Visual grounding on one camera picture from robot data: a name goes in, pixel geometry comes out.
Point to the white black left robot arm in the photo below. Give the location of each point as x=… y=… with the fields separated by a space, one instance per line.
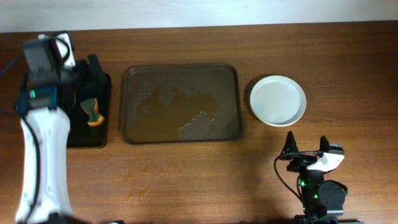
x=46 y=92

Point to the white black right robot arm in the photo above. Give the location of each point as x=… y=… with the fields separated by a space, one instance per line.
x=323 y=203

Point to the green yellow scrub sponge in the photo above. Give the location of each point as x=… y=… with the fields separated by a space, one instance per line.
x=91 y=108

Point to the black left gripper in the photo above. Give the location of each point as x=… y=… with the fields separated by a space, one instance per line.
x=94 y=73

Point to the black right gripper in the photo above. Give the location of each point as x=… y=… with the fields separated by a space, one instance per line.
x=304 y=160

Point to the black plastic tray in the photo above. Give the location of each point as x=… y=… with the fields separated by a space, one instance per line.
x=81 y=134

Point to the pale green plate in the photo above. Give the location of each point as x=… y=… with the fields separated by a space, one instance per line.
x=278 y=101

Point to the brown serving tray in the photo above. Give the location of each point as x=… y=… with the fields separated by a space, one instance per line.
x=180 y=103

